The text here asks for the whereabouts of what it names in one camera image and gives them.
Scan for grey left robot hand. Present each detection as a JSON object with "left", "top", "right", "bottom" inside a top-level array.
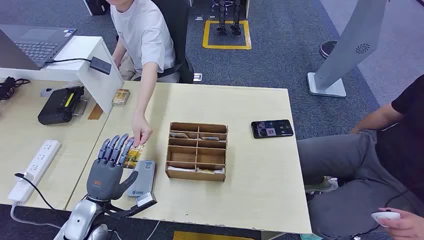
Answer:
[{"left": 86, "top": 133, "right": 139, "bottom": 202}]

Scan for person's left hand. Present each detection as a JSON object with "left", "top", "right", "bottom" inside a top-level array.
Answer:
[
  {"left": 131, "top": 112, "right": 154, "bottom": 147},
  {"left": 377, "top": 207, "right": 424, "bottom": 240}
]

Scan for white handheld remote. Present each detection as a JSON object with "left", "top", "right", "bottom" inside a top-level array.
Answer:
[{"left": 370, "top": 211, "right": 402, "bottom": 228}]

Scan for yellow ID card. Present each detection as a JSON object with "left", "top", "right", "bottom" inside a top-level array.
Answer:
[{"left": 123, "top": 144, "right": 146, "bottom": 170}]

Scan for stack of yellow cards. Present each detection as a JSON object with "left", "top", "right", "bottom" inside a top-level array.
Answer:
[{"left": 111, "top": 88, "right": 131, "bottom": 107}]

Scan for wooden card organizer box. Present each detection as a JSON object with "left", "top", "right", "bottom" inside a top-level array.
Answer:
[{"left": 164, "top": 121, "right": 229, "bottom": 183}]

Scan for grey card reader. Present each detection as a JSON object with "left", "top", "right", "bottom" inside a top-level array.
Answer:
[{"left": 126, "top": 160, "right": 157, "bottom": 198}]

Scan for yellow room key card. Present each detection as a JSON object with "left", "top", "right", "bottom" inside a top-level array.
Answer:
[{"left": 195, "top": 167, "right": 225, "bottom": 175}]

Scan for black card terminal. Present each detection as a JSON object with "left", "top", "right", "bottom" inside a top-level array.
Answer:
[{"left": 37, "top": 86, "right": 86, "bottom": 126}]

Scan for person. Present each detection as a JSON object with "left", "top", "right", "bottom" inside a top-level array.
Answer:
[
  {"left": 295, "top": 74, "right": 424, "bottom": 240},
  {"left": 105, "top": 0, "right": 181, "bottom": 147}
]

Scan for white desk riser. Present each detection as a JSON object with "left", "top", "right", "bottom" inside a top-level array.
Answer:
[{"left": 0, "top": 35, "right": 124, "bottom": 115}]

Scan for clear terminal stand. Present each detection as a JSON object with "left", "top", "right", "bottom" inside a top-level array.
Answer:
[{"left": 72, "top": 98, "right": 89, "bottom": 117}]

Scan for white power strip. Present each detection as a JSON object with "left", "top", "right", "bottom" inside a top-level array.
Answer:
[{"left": 7, "top": 139, "right": 63, "bottom": 205}]

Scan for black usb hub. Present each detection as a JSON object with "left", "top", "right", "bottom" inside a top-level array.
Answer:
[{"left": 89, "top": 56, "right": 113, "bottom": 76}]

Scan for grey green shoe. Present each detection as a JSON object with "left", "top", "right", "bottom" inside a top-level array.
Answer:
[{"left": 304, "top": 176, "right": 339, "bottom": 194}]

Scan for black office chair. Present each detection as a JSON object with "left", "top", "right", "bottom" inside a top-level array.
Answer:
[{"left": 150, "top": 0, "right": 195, "bottom": 84}]

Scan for black smartphone lit screen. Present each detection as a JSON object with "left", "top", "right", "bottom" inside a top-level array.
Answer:
[{"left": 250, "top": 119, "right": 295, "bottom": 139}]

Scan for grey laptop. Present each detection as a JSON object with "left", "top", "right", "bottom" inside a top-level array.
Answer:
[{"left": 0, "top": 24, "right": 78, "bottom": 71}]

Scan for black robot legs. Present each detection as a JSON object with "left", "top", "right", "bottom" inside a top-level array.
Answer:
[{"left": 211, "top": 0, "right": 243, "bottom": 37}]

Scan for grey kiosk stand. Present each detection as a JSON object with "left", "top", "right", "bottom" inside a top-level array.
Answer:
[{"left": 307, "top": 0, "right": 388, "bottom": 99}]

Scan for round black base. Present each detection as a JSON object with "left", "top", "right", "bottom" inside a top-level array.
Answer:
[{"left": 318, "top": 40, "right": 339, "bottom": 60}]

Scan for black remote cable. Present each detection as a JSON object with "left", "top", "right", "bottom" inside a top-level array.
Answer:
[{"left": 351, "top": 189, "right": 412, "bottom": 240}]

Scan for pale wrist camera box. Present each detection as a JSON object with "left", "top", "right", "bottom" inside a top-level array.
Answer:
[{"left": 135, "top": 192, "right": 159, "bottom": 210}]

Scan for thin white cable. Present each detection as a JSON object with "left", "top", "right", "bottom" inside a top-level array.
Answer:
[{"left": 145, "top": 220, "right": 162, "bottom": 240}]

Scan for black plug cable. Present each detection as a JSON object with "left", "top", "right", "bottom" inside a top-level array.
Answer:
[{"left": 14, "top": 172, "right": 67, "bottom": 220}]

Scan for white power strip cord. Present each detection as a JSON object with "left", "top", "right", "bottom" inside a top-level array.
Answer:
[{"left": 9, "top": 202, "right": 62, "bottom": 230}]

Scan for black hub cable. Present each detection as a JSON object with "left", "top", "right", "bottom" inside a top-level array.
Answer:
[{"left": 44, "top": 57, "right": 92, "bottom": 64}]

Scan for black cable bundle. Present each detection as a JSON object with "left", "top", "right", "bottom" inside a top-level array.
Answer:
[{"left": 0, "top": 76, "right": 31, "bottom": 102}]

